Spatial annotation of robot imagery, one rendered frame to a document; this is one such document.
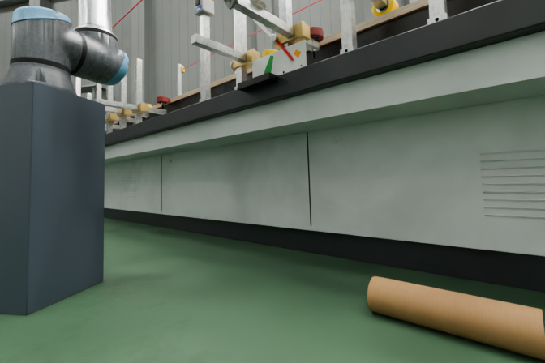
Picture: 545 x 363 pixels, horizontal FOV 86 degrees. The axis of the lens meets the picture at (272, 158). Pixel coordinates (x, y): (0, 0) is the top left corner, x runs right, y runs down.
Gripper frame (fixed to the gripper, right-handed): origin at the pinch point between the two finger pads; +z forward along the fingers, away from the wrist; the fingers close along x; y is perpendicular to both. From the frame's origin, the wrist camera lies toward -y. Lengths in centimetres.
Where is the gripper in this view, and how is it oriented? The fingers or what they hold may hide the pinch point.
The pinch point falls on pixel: (233, 6)
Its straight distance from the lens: 95.9
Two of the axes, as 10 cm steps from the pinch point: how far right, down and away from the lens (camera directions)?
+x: 7.4, -0.7, -6.6
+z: 0.1, 10.0, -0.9
